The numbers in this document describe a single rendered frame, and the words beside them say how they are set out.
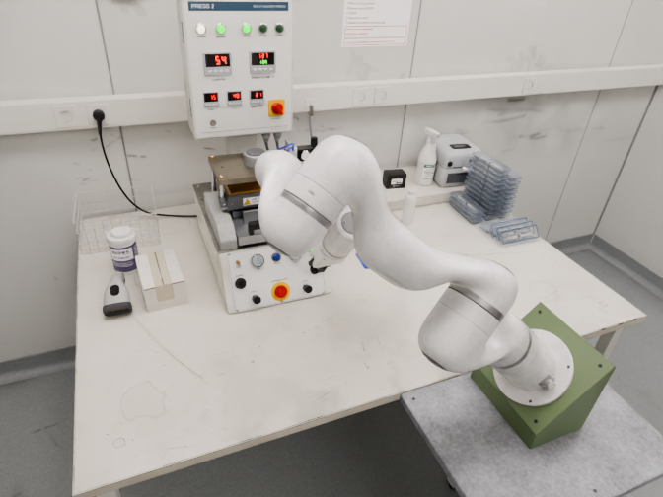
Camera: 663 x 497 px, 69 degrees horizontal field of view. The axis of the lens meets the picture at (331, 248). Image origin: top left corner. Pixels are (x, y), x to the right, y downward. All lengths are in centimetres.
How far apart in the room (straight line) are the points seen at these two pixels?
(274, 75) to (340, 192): 91
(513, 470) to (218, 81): 132
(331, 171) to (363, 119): 145
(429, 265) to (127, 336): 94
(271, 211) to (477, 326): 43
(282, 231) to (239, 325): 74
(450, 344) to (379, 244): 24
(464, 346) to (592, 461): 54
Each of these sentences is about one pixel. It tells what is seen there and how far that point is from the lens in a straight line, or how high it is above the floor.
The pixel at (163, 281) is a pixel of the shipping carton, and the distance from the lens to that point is 153.
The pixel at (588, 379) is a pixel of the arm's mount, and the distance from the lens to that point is 128.
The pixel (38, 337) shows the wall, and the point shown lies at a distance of 249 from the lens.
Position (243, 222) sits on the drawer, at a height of 97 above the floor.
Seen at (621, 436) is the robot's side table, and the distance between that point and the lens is 146.
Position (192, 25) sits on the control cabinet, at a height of 149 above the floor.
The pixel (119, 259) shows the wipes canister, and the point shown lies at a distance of 170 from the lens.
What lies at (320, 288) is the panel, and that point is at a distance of 157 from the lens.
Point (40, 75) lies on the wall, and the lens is 193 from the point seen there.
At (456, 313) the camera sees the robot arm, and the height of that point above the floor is 117.
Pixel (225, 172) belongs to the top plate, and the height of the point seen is 111.
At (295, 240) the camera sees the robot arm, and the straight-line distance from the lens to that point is 77.
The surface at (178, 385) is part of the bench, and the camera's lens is 135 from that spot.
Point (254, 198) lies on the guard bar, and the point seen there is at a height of 104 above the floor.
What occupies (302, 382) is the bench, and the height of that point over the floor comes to 75.
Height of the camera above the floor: 176
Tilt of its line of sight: 34 degrees down
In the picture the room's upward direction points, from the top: 4 degrees clockwise
